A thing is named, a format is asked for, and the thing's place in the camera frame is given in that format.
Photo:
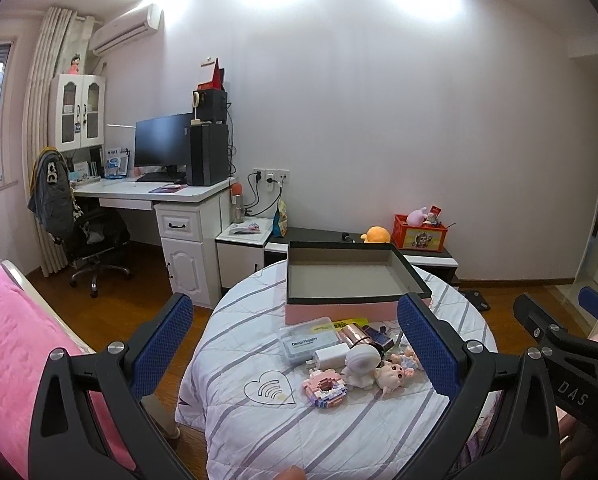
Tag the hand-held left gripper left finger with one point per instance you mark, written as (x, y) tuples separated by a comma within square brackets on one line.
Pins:
[(161, 345)]

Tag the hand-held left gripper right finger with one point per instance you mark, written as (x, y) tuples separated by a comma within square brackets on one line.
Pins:
[(426, 345)]

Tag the small pastel doll figurine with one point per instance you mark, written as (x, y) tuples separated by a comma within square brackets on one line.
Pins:
[(409, 360)]

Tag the dark blue small box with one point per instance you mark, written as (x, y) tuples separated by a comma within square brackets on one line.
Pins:
[(381, 336)]

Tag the pink pig figurine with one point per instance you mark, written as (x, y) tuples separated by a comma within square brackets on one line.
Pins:
[(391, 375)]

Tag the white round-headed toy figure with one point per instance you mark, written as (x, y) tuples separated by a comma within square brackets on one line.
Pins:
[(361, 362)]

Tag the rose gold metal cylinder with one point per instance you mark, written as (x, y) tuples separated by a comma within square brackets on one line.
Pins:
[(354, 335)]

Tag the yellow packet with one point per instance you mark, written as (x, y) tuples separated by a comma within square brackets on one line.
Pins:
[(351, 322)]

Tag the pink storage box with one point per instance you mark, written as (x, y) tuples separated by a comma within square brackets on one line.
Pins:
[(339, 312)]

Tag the white charger plug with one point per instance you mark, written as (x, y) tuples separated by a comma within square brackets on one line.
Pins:
[(329, 358)]

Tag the pink block donut toy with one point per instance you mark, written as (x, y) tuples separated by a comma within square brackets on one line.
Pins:
[(324, 387)]

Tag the clear plastic floss box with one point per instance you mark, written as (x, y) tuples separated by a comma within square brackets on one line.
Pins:
[(306, 342)]

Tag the black bathroom scale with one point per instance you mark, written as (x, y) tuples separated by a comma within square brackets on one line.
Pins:
[(476, 300)]

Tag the white desk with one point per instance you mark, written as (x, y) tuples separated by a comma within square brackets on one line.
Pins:
[(179, 240)]

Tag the red toy crate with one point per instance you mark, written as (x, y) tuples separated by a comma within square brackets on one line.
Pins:
[(419, 237)]

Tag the orange octopus plush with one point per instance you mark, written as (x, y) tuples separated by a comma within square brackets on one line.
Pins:
[(378, 235)]

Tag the pink plush toy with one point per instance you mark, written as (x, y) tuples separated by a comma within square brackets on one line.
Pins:
[(416, 216)]

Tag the black office chair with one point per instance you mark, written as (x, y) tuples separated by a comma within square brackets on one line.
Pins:
[(99, 230)]

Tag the small printed packet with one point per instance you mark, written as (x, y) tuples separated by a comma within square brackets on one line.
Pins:
[(244, 228)]

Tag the round table with striped cloth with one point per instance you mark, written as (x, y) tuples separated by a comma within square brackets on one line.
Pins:
[(279, 440)]

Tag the pink fleece blanket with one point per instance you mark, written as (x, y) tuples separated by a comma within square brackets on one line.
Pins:
[(9, 340)]

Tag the pink mouse pad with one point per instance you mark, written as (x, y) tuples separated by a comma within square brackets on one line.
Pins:
[(166, 189)]

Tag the bottle with orange cap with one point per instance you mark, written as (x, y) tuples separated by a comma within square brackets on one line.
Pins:
[(237, 207)]

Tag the black keyboard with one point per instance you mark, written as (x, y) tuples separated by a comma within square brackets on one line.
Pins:
[(159, 178)]

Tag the blue yellow snack bag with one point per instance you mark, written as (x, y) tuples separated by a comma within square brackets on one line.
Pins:
[(280, 222)]

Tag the grey jacket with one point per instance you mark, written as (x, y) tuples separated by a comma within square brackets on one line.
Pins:
[(51, 200)]

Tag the blue white box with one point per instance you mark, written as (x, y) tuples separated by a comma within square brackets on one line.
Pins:
[(116, 162)]

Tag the black computer tower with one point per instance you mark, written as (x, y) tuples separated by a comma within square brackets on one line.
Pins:
[(206, 155)]

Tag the black computer monitor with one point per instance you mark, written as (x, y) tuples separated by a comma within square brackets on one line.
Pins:
[(161, 142)]

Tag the black speaker box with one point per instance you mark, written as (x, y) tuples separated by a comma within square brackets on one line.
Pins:
[(214, 107)]

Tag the white glass-door cabinet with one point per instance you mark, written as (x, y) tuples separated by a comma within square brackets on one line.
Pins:
[(79, 90)]

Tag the red gift box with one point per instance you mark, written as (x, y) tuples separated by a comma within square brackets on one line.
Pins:
[(214, 80)]

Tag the cream curtain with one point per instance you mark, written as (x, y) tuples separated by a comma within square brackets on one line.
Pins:
[(41, 85)]

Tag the small pink doll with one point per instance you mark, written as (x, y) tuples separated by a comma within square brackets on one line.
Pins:
[(75, 65)]

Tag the white air conditioner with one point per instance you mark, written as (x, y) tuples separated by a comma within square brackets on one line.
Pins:
[(124, 30)]

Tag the white door frame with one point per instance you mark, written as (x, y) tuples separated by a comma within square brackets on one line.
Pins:
[(596, 260)]

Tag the white bed frame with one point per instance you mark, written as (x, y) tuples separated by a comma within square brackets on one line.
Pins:
[(24, 280)]

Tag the white wall socket strip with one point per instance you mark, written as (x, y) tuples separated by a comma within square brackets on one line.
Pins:
[(279, 176)]

